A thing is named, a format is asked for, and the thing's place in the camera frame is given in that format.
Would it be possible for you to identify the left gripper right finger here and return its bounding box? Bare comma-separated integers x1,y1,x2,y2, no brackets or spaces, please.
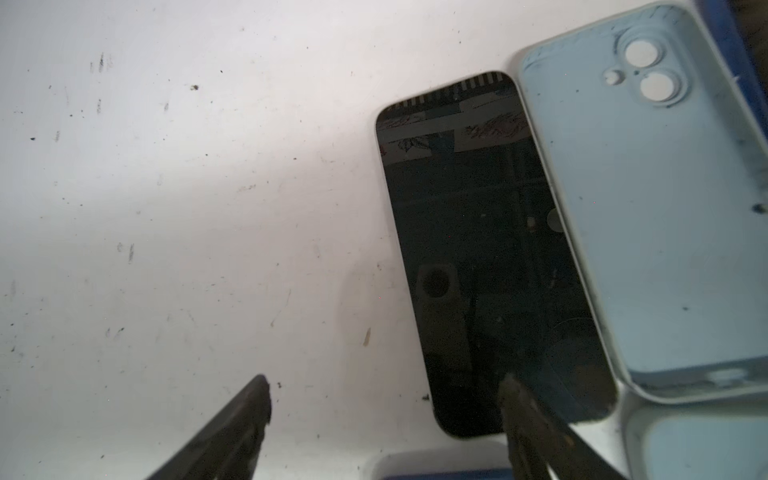
497,374,628,480

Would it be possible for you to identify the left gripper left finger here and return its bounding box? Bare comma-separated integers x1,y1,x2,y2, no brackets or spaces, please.
149,374,272,480

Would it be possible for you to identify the light-blue case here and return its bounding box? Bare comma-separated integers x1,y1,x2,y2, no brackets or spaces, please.
624,403,767,479
518,3,767,404

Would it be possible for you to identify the black phone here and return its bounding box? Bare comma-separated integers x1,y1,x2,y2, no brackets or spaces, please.
697,1,767,136
375,71,617,438

